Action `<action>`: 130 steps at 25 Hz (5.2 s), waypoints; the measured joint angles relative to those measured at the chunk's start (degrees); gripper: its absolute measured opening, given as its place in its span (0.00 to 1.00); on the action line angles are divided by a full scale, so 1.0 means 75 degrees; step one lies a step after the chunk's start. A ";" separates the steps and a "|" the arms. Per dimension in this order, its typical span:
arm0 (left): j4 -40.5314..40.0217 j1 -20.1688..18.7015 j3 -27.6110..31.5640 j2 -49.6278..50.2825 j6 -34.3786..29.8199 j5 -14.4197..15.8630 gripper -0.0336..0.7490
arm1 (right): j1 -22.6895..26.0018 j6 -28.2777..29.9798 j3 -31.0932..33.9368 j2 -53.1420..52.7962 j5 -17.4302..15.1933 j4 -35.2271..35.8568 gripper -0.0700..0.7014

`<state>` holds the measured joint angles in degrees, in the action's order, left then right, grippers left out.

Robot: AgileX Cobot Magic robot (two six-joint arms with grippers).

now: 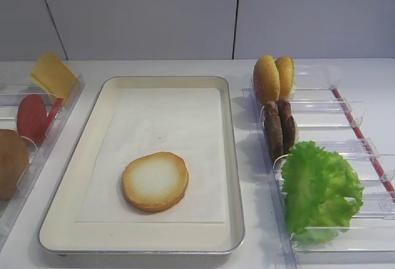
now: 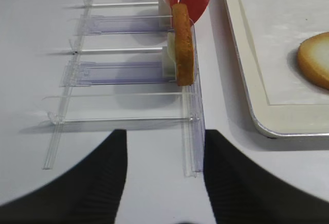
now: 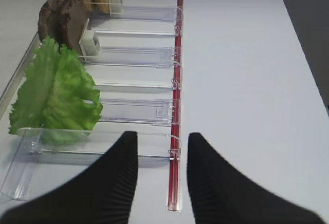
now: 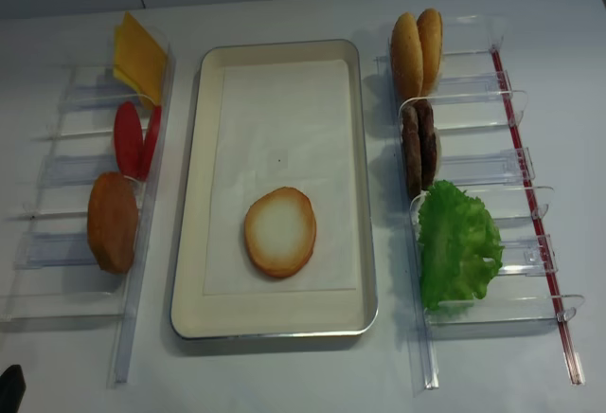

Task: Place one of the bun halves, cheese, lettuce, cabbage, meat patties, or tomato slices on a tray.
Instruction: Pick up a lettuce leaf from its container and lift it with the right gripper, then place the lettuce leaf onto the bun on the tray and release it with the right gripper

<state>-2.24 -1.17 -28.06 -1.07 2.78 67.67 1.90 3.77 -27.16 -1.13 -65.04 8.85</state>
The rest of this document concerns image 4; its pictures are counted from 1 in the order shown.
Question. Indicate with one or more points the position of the green lettuce leaf in rack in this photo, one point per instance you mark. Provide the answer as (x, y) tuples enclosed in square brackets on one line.
[(461, 251)]

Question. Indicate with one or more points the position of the brown meat patty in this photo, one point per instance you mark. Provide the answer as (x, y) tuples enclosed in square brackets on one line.
[(411, 149), (428, 142)]

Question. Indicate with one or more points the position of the left brown meat patty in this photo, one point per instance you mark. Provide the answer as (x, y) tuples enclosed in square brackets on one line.
[(411, 149)]

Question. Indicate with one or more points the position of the brown bun top left rack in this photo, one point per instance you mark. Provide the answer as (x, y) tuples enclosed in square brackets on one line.
[(112, 219)]

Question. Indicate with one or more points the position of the clear acrylic left rack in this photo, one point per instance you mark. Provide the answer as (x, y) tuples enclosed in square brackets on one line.
[(59, 99)]

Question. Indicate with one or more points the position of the cream rectangular metal tray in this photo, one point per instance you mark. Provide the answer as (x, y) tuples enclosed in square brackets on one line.
[(197, 315)]

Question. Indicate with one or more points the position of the left golden bun half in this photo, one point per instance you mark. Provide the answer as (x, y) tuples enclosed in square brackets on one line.
[(406, 57)]

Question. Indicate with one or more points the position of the front yellow cheese slice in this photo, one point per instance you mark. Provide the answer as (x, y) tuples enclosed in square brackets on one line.
[(145, 81)]

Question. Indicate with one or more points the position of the right brown meat patty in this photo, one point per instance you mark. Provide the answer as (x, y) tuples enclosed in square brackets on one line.
[(428, 142)]

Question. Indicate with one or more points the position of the golden bun half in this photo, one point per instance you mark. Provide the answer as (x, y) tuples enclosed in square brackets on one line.
[(430, 30), (406, 57)]

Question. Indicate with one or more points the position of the black object bottom left corner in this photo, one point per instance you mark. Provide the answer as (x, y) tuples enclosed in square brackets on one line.
[(12, 389)]

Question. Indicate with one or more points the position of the white paper tray liner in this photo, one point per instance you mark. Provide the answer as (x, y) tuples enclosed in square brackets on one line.
[(284, 125)]

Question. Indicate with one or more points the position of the left red tomato slice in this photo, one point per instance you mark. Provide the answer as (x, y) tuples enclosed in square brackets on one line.
[(128, 139)]

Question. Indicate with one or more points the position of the yellow cheese slice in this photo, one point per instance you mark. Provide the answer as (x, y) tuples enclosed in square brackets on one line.
[(145, 81), (127, 24)]

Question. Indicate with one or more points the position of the right red tomato slice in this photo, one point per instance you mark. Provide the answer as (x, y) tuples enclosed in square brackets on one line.
[(149, 143)]

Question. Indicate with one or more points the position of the right golden bun half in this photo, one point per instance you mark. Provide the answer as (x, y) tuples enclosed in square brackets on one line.
[(430, 30)]

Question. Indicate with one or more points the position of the clear acrylic rack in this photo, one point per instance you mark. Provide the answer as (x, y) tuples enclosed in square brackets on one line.
[(477, 114), (59, 99)]

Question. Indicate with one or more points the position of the rear yellow cheese slice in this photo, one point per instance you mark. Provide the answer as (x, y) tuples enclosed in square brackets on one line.
[(127, 24)]

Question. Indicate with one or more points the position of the clear acrylic right rack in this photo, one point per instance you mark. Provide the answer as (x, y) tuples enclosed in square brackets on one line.
[(477, 114)]

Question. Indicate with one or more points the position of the red tomato slice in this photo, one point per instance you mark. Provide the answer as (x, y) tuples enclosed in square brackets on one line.
[(149, 143), (128, 139)]

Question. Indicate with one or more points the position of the toasted bun slice on tray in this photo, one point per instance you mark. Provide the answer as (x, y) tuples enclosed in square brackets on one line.
[(280, 232)]

